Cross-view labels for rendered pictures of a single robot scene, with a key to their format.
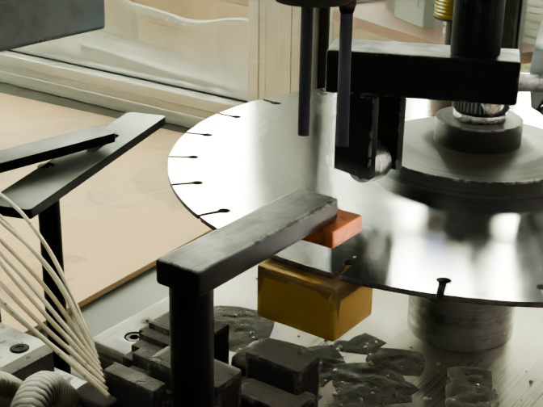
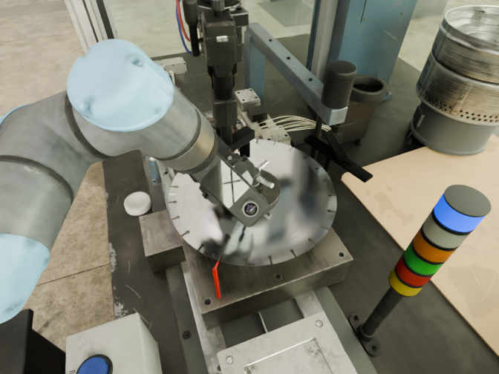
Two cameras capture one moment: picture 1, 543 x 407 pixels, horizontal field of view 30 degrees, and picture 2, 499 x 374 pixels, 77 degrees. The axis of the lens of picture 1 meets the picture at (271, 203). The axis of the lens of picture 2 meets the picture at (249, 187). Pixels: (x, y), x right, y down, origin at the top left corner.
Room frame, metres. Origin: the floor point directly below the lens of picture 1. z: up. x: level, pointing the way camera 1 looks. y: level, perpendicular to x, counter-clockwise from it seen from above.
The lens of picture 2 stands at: (0.75, -0.46, 1.41)
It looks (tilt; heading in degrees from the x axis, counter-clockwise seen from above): 47 degrees down; 124
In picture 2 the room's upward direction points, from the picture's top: straight up
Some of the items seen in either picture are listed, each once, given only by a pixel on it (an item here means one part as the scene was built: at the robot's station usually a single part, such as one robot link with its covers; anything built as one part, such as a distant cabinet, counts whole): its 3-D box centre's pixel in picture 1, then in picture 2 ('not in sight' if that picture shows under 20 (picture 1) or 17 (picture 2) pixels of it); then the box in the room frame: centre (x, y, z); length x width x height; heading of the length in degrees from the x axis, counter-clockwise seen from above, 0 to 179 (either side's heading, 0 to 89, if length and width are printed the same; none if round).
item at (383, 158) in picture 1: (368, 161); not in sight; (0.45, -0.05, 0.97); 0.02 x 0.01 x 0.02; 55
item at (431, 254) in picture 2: not in sight; (435, 241); (0.82, -0.15, 1.08); 0.05 x 0.04 x 0.03; 55
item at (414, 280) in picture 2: not in sight; (415, 266); (0.82, -0.15, 1.02); 0.05 x 0.04 x 0.03; 55
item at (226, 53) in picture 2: not in sight; (221, 69); (0.44, -0.09, 1.17); 0.06 x 0.05 x 0.20; 136
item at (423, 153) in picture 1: (477, 140); (252, 186); (0.52, -0.11, 0.96); 0.11 x 0.11 x 0.03
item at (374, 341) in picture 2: not in sight; (366, 331); (0.82, -0.15, 0.76); 0.09 x 0.03 x 0.03; 145
